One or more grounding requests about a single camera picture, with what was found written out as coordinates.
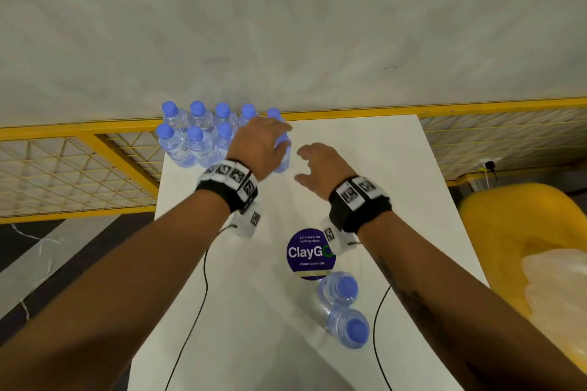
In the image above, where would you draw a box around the plastic wrap bottle pack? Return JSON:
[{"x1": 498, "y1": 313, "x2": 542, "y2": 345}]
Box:
[{"x1": 520, "y1": 247, "x2": 587, "y2": 362}]

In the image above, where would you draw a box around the person's right hand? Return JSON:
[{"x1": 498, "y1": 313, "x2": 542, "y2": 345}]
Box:
[{"x1": 293, "y1": 142, "x2": 359, "y2": 202}]

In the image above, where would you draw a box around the round purple sticker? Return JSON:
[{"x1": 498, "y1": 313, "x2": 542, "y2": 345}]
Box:
[{"x1": 286, "y1": 228, "x2": 336, "y2": 280}]

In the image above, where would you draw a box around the white table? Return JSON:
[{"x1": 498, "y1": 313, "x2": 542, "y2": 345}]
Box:
[{"x1": 127, "y1": 114, "x2": 490, "y2": 391}]

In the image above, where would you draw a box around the yellow chair with wooden back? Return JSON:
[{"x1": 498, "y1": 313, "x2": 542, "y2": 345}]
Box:
[{"x1": 458, "y1": 182, "x2": 587, "y2": 376}]

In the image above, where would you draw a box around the cluster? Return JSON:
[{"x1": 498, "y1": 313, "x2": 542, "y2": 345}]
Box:
[{"x1": 155, "y1": 100, "x2": 294, "y2": 169}]

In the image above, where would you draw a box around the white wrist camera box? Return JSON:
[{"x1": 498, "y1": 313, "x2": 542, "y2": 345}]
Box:
[
  {"x1": 227, "y1": 202, "x2": 263, "y2": 239},
  {"x1": 319, "y1": 216, "x2": 358, "y2": 255}
]

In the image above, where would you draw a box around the white cord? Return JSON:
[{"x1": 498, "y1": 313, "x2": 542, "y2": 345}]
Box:
[{"x1": 9, "y1": 222, "x2": 63, "y2": 321}]

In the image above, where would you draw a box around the black cable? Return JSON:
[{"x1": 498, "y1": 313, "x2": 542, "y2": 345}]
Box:
[
  {"x1": 164, "y1": 224, "x2": 238, "y2": 391},
  {"x1": 372, "y1": 285, "x2": 394, "y2": 391}
]

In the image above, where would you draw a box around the person's right forearm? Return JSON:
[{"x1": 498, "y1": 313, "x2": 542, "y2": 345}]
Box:
[{"x1": 356, "y1": 211, "x2": 587, "y2": 391}]

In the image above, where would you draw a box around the person's left forearm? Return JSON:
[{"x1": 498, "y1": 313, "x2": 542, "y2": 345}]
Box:
[{"x1": 0, "y1": 189, "x2": 232, "y2": 391}]

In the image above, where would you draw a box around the person's left hand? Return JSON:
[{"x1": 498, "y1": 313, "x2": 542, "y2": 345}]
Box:
[{"x1": 226, "y1": 116, "x2": 294, "y2": 182}]

